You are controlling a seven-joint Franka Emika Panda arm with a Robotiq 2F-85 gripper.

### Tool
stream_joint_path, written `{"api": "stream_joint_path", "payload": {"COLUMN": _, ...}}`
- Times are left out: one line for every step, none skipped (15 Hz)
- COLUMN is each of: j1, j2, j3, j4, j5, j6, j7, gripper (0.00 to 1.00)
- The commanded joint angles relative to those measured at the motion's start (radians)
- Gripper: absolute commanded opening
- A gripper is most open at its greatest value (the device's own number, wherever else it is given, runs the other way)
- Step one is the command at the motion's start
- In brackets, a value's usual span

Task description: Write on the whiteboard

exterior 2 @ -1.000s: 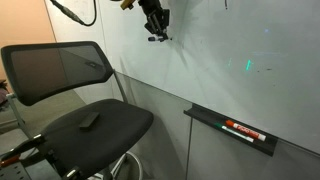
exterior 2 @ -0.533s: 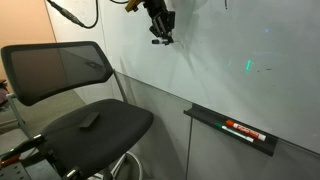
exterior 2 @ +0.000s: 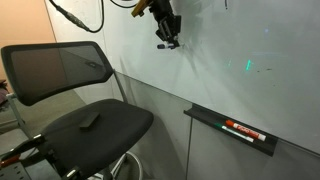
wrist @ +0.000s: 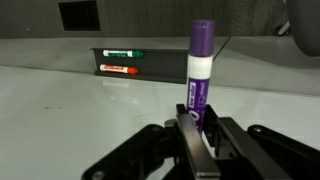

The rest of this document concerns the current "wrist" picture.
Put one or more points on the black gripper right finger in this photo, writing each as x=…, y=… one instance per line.
x=253, y=156

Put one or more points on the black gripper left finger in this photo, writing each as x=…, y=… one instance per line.
x=196, y=150

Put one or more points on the purple whiteboard marker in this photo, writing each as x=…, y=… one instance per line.
x=200, y=66

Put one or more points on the red whiteboard marker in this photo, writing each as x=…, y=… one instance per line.
x=116, y=69

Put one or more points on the green whiteboard marker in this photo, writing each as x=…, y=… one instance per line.
x=123, y=53

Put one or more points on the wide whiteboard panel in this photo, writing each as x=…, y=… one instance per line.
x=50, y=133

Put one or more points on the black marker tray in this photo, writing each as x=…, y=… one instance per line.
x=160, y=65

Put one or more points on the black chair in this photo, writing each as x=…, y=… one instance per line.
x=306, y=26

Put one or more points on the black square floor box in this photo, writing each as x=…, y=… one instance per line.
x=80, y=15

